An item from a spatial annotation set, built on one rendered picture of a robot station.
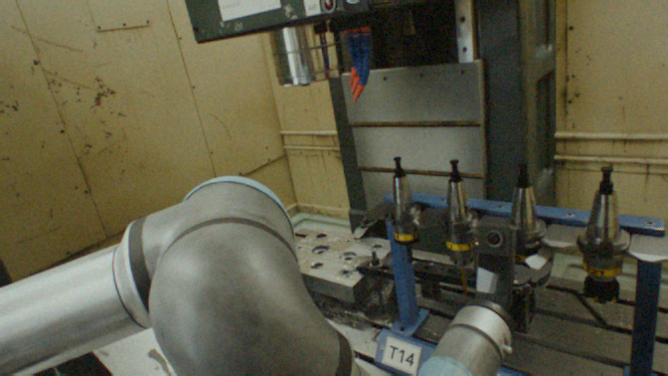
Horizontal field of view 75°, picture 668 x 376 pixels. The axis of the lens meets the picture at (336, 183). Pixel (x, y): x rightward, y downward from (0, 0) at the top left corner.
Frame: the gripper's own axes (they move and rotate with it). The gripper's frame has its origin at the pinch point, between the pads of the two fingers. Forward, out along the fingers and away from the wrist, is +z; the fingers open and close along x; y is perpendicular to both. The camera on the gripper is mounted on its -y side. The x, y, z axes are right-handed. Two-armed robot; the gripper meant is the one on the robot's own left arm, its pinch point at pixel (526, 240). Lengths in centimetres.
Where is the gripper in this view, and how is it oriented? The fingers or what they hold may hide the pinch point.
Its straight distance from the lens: 79.0
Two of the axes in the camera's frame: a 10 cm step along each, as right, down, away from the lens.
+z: 5.9, -4.0, 7.0
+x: 7.8, 0.8, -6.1
